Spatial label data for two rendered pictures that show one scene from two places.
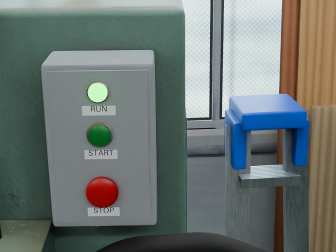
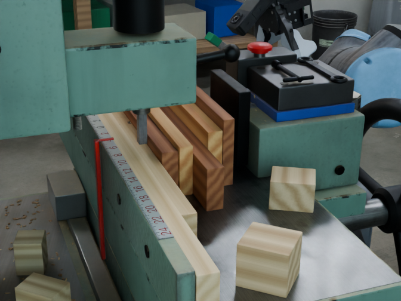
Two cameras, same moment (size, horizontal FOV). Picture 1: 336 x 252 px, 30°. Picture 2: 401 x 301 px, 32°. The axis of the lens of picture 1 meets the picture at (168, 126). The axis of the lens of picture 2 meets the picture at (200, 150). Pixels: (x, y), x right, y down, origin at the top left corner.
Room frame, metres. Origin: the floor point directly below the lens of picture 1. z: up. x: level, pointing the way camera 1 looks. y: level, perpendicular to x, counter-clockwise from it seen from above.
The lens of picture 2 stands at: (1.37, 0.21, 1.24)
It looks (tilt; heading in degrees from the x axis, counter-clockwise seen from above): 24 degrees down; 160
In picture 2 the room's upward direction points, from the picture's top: straight up
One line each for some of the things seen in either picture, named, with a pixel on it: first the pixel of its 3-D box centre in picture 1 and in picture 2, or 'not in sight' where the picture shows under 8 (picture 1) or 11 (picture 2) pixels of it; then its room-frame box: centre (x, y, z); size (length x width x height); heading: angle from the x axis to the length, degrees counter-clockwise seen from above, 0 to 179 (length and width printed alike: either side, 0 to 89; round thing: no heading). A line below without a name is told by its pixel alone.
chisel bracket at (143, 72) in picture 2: not in sight; (120, 74); (0.70, 0.36, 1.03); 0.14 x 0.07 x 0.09; 90
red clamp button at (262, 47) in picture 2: not in sight; (259, 47); (0.62, 0.55, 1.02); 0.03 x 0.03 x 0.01
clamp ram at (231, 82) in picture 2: not in sight; (252, 113); (0.66, 0.53, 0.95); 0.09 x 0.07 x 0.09; 0
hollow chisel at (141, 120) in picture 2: not in sight; (141, 120); (0.70, 0.38, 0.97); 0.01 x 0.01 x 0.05; 0
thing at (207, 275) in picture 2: not in sight; (115, 150); (0.66, 0.36, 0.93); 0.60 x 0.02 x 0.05; 0
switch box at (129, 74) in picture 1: (103, 138); not in sight; (0.57, 0.06, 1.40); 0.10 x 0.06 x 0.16; 90
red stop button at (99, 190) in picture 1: (102, 192); not in sight; (0.53, 0.06, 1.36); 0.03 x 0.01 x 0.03; 90
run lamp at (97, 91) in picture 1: (97, 92); not in sight; (0.53, 0.06, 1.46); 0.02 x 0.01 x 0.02; 90
